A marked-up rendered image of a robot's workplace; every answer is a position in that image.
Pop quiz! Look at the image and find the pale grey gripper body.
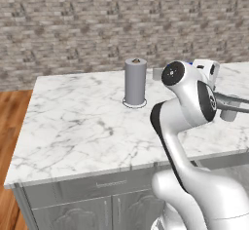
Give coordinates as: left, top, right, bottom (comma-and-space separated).
213, 91, 249, 124

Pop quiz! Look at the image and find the grey drawer front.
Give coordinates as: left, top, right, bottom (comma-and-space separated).
58, 171, 156, 199
193, 154, 249, 177

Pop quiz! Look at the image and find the small grey block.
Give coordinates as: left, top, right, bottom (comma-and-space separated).
153, 65, 165, 81

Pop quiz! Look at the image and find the metal paper towel holder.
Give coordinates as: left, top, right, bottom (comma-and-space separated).
122, 57, 148, 110

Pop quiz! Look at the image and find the grey paper towel roll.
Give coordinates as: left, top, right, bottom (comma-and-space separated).
124, 57, 148, 106

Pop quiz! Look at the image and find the grey cupboard door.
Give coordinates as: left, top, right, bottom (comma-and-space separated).
31, 196, 113, 230
111, 189, 167, 230

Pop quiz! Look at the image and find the grey island cabinet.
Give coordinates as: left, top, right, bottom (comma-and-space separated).
11, 150, 249, 230

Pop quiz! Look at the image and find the silver drawer handle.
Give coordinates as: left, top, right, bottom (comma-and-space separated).
95, 180, 127, 189

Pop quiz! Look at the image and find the silver cupboard door handle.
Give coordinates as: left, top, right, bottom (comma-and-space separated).
116, 197, 123, 226
103, 199, 110, 229

